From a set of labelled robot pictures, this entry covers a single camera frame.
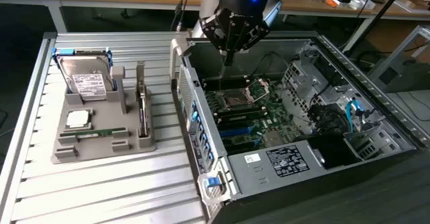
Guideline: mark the graphics card with black fan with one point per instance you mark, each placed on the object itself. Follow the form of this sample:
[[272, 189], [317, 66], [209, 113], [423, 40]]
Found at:
[[144, 118]]

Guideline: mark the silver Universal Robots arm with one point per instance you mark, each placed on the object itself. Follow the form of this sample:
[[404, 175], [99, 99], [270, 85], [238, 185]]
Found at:
[[209, 10]]

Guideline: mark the thin locking lever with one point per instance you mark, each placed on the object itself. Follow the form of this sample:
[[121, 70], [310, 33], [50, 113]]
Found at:
[[220, 83]]

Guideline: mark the metal socket cover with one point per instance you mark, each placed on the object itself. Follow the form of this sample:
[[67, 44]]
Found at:
[[248, 90]]

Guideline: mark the metal drive cage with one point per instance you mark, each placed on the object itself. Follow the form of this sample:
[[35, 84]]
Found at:
[[300, 80]]

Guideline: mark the orange and white box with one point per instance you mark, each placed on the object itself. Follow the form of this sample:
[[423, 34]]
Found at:
[[333, 2]]

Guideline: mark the black pole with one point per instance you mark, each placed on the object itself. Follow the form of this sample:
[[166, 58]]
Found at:
[[355, 42]]

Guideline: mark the black RAM slot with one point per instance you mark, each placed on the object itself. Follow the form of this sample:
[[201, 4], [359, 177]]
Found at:
[[242, 112], [238, 120]]

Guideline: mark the white device box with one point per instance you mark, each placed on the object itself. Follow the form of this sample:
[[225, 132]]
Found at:
[[361, 5]]

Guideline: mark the green motherboard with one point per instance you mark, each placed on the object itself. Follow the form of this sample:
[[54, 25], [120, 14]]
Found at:
[[278, 118]]

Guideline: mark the grey chipset heatsink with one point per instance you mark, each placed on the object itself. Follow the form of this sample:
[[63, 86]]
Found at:
[[274, 138]]

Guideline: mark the hard disk in blue caddy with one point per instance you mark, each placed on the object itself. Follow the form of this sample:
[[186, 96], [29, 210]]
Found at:
[[87, 75]]

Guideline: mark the black expansion slot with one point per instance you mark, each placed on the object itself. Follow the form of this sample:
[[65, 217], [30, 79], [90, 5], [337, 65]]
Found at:
[[240, 143]]

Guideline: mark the grey computer tower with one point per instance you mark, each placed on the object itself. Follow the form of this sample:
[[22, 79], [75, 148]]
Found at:
[[404, 75]]

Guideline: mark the green RAM stick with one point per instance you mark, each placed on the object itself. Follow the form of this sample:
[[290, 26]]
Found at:
[[98, 132]]

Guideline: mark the silver CPU chip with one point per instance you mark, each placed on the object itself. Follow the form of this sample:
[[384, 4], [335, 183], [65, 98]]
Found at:
[[78, 119]]

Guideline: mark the grey disk bay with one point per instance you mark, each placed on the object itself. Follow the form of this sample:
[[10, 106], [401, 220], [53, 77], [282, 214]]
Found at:
[[369, 146]]

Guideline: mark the grey power supply unit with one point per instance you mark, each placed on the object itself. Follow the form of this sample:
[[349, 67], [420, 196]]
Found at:
[[256, 178]]

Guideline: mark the grey parts rack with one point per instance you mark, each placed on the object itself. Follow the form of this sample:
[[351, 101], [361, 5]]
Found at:
[[98, 148]]

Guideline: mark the blue case latch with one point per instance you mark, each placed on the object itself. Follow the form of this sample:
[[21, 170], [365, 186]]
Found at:
[[213, 182]]

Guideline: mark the open PC case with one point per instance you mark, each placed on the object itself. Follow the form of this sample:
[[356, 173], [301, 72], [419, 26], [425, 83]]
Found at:
[[302, 198]]

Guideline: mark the aluminium profile frame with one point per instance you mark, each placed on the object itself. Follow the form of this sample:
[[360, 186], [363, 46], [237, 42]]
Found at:
[[404, 42]]

